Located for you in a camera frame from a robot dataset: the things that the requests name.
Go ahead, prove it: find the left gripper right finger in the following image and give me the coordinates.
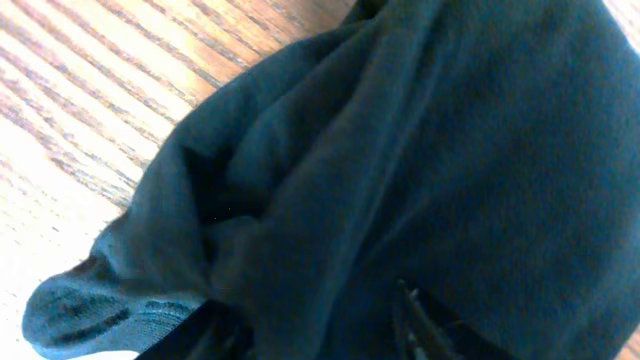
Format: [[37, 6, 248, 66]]
[[392, 280, 513, 360]]

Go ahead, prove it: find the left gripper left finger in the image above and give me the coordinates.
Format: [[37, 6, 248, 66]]
[[136, 301, 253, 360]]

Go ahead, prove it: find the dark teal t-shirt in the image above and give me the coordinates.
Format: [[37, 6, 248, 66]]
[[22, 1, 639, 359]]

